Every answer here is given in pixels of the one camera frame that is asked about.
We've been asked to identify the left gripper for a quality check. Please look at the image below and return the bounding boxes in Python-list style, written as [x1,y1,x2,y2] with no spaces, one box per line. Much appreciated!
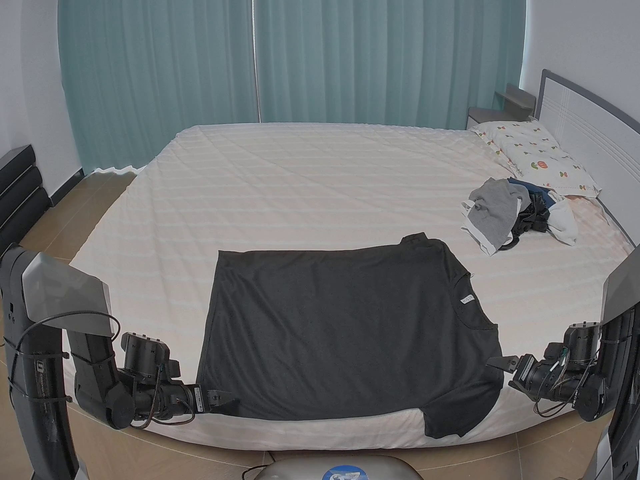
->
[165,384,241,415]

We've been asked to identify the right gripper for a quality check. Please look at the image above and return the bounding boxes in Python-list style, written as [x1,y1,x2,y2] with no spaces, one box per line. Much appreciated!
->
[486,354,551,396]

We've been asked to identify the black T-shirt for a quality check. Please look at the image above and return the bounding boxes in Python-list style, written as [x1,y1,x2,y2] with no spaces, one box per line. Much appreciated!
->
[196,233,505,440]

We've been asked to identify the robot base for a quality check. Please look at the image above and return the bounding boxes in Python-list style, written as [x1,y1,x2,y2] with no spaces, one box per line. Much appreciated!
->
[255,455,426,480]

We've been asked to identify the bed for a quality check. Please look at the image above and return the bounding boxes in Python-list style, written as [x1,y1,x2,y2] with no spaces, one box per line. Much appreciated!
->
[69,68,640,451]

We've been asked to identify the white garment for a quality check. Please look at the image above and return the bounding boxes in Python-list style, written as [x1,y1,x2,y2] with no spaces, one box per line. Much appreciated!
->
[547,200,580,245]

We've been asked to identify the black garment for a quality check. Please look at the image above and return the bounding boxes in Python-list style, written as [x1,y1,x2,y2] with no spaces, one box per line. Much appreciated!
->
[510,193,553,251]

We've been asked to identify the grey and white shorts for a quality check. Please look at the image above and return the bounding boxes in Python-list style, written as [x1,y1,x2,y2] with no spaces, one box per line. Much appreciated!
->
[461,178,532,256]

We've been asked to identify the dark blue garment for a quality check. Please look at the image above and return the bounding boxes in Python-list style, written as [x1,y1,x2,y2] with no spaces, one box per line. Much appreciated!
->
[507,178,566,209]

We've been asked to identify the white printed pillow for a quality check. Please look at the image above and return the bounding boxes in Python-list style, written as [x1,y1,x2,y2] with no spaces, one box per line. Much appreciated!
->
[470,120,603,199]

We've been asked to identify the grey bedside table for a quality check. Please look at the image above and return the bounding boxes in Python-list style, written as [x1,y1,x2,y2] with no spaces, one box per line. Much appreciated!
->
[466,83,538,130]

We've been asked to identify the black chest of drawers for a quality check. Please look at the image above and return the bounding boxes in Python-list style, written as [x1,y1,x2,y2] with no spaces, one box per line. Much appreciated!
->
[0,144,53,256]

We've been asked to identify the blue-green curtain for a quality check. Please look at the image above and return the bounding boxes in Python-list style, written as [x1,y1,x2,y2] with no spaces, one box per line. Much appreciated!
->
[252,0,530,130]
[59,0,262,174]

